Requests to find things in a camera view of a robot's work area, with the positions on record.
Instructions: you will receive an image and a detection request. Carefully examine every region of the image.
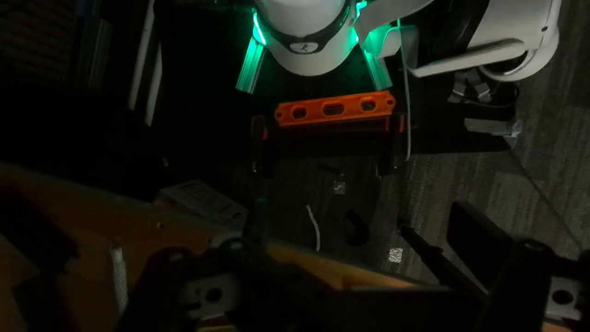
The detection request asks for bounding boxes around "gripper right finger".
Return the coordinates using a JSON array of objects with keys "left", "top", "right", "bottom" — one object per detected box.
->
[{"left": 477, "top": 239, "right": 590, "bottom": 332}]

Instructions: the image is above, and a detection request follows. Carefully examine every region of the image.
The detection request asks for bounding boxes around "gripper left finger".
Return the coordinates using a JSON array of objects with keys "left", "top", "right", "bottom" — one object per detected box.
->
[{"left": 118, "top": 236, "right": 289, "bottom": 332}]

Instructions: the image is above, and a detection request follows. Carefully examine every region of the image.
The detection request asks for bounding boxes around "black stand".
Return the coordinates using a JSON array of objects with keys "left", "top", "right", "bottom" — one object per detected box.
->
[{"left": 397, "top": 201, "right": 514, "bottom": 296}]

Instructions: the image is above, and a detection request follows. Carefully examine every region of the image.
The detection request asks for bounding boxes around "white box with label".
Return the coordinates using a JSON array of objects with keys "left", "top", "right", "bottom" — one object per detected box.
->
[{"left": 155, "top": 179, "right": 249, "bottom": 227}]

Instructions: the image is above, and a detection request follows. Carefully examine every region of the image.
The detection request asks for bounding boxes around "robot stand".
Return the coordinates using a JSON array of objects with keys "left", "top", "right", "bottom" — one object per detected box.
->
[{"left": 234, "top": 36, "right": 518, "bottom": 177}]

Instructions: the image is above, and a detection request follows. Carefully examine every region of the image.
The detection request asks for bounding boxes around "orange bar with holes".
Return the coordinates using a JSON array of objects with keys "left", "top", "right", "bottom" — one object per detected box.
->
[{"left": 274, "top": 91, "right": 397, "bottom": 128}]

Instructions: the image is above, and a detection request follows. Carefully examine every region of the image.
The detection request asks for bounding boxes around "white board panel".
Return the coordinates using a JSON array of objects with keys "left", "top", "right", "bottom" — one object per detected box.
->
[{"left": 127, "top": 0, "right": 164, "bottom": 127}]

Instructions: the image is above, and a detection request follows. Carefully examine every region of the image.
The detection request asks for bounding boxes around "white cable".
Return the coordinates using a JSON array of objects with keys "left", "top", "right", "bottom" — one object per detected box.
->
[{"left": 306, "top": 204, "right": 322, "bottom": 252}]

